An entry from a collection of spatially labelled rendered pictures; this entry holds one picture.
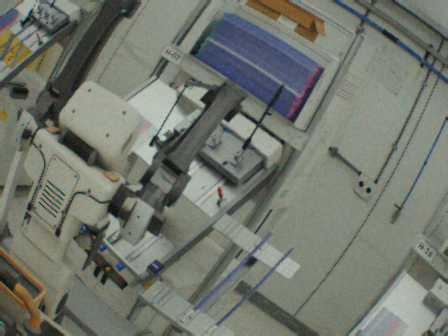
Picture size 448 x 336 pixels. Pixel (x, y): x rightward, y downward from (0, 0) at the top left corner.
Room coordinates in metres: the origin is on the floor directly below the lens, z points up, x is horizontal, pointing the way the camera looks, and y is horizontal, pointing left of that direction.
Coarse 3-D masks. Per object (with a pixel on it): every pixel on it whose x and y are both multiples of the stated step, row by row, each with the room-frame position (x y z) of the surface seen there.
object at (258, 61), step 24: (240, 24) 2.54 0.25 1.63; (216, 48) 2.55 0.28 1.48; (240, 48) 2.51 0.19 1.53; (264, 48) 2.47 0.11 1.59; (288, 48) 2.44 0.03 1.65; (240, 72) 2.49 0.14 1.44; (264, 72) 2.45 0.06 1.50; (288, 72) 2.42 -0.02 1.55; (312, 72) 2.38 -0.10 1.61; (264, 96) 2.43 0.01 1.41; (288, 96) 2.40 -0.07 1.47
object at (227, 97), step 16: (224, 96) 1.75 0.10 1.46; (240, 96) 1.78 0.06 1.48; (208, 112) 1.69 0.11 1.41; (224, 112) 1.72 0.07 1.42; (192, 128) 1.65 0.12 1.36; (208, 128) 1.66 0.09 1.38; (192, 144) 1.60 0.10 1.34; (160, 160) 1.54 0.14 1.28; (176, 160) 1.55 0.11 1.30; (192, 160) 1.58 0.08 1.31; (144, 176) 1.48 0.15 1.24; (176, 192) 1.49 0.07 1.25
